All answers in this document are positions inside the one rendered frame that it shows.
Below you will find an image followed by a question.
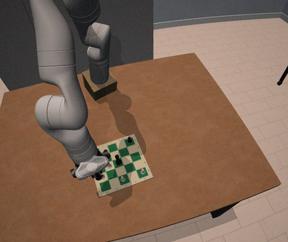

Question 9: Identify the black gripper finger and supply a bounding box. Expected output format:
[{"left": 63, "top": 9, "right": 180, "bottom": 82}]
[
  {"left": 98, "top": 150, "right": 110, "bottom": 176},
  {"left": 70, "top": 167, "right": 97, "bottom": 179}
]

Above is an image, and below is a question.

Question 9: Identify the green and cream chessboard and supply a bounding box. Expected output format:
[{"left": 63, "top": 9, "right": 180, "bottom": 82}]
[{"left": 94, "top": 134, "right": 153, "bottom": 197}]

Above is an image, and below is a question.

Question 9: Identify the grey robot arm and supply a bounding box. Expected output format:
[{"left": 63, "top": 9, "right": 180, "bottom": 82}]
[{"left": 29, "top": 0, "right": 111, "bottom": 180}]

